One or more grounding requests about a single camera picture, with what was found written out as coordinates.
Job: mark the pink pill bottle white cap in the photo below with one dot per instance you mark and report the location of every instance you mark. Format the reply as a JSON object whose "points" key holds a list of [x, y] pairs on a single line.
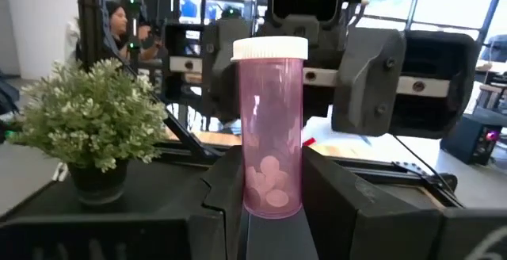
{"points": [[271, 133]]}

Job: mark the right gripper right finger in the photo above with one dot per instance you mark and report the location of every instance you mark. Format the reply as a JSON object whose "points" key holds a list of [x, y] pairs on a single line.
{"points": [[348, 220]]}

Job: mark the distant blue lit screen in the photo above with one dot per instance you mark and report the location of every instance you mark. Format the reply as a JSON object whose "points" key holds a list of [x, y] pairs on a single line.
{"points": [[190, 8]]}

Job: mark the person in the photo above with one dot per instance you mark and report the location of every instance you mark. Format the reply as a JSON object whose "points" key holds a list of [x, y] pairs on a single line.
{"points": [[117, 26]]}

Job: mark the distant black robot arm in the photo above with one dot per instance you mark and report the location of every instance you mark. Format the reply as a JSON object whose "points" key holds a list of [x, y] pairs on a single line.
{"points": [[134, 22]]}

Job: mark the black device blue light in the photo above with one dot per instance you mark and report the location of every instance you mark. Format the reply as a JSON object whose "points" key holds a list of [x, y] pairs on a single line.
{"points": [[471, 141]]}

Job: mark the green leafy potted plant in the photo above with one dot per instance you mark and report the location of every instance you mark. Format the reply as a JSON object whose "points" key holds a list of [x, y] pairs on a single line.
{"points": [[87, 113]]}

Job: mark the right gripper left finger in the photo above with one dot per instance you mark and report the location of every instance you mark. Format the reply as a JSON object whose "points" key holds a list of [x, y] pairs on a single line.
{"points": [[214, 220]]}

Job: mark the black table mat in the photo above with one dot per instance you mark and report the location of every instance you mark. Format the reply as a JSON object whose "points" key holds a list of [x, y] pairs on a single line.
{"points": [[277, 238]]}

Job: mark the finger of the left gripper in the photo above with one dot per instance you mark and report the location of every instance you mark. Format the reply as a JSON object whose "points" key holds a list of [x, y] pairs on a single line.
{"points": [[222, 73], [368, 77]]}

